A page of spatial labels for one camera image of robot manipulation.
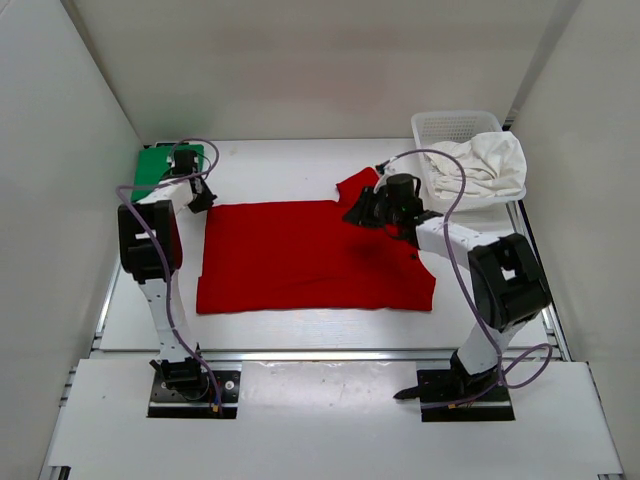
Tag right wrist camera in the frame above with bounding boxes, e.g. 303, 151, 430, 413
374, 158, 395, 177

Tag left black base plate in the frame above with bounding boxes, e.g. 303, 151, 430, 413
147, 369, 241, 420

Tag white t shirt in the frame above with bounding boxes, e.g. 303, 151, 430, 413
426, 132, 527, 199

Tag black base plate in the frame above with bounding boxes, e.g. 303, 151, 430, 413
417, 369, 515, 423
147, 369, 241, 420

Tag dark table label sticker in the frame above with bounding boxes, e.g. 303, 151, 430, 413
154, 141, 190, 148

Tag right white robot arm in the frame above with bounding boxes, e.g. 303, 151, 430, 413
343, 173, 551, 408

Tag green t shirt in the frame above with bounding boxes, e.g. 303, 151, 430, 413
130, 143, 205, 202

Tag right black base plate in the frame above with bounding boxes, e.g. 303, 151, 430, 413
417, 369, 515, 423

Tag white plastic basket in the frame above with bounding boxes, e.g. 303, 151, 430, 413
411, 110, 527, 213

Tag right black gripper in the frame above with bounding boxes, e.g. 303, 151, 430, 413
346, 187, 404, 232

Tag red t shirt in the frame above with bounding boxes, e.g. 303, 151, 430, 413
196, 168, 436, 315

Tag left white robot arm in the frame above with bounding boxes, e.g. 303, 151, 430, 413
116, 147, 221, 404

